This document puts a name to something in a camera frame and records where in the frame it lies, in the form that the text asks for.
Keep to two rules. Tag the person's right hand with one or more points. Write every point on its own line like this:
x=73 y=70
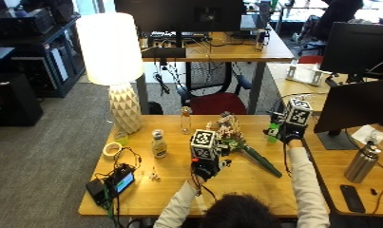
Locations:
x=292 y=133

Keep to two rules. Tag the black device with screen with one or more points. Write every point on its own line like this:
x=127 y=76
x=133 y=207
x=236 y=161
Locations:
x=121 y=182

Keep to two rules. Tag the steel water bottle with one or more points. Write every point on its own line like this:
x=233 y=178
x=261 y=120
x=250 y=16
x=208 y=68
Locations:
x=362 y=163

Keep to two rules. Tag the white right marker cube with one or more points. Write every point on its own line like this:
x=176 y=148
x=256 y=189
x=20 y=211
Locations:
x=297 y=113

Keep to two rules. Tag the large black monitor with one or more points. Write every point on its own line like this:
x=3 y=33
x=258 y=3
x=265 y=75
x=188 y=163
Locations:
x=356 y=106

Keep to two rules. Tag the black monitor on stand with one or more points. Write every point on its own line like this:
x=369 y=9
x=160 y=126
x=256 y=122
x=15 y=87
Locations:
x=360 y=47

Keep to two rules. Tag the white marker cube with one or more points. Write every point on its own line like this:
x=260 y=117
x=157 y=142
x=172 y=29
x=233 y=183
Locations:
x=297 y=113
x=204 y=144

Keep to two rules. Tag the black storage cabinet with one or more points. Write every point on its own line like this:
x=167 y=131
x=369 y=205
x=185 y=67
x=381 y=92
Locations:
x=52 y=60

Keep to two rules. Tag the red office chair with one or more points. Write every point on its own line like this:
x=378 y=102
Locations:
x=216 y=102

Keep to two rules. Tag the black equipment case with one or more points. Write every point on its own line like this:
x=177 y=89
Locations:
x=20 y=20

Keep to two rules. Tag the white table lamp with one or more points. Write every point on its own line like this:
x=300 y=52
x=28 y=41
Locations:
x=111 y=50

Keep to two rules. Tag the white tape roll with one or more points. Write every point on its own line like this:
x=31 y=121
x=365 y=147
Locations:
x=112 y=149

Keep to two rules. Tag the white left marker cube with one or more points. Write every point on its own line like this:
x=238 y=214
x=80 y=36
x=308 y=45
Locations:
x=204 y=144

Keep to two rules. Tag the black monitor on wooden desk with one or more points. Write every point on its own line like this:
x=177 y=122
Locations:
x=180 y=15

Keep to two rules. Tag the black battery box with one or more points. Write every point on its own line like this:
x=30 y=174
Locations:
x=96 y=190

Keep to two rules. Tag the small white clip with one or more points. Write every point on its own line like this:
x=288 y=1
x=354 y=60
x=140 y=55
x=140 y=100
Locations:
x=153 y=176

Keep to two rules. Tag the yellow bottle with label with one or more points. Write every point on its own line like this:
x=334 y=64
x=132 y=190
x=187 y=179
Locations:
x=159 y=146

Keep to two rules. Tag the clear glass bottle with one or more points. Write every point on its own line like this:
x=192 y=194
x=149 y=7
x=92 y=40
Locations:
x=185 y=122

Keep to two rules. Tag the white paper sheet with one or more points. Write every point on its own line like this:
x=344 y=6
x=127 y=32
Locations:
x=368 y=133

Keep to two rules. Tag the artificial flower bouquet green stems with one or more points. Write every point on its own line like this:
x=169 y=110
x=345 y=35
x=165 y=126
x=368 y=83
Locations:
x=241 y=142

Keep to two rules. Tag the black smartphone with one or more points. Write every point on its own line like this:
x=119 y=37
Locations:
x=352 y=198

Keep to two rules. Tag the white metal stand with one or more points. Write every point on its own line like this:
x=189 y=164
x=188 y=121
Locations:
x=305 y=74

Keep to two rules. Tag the small green glass cup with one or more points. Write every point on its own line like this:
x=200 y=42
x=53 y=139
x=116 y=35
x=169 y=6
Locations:
x=121 y=137

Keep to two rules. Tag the wooden desk with grey legs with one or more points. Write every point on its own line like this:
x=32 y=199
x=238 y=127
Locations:
x=241 y=50

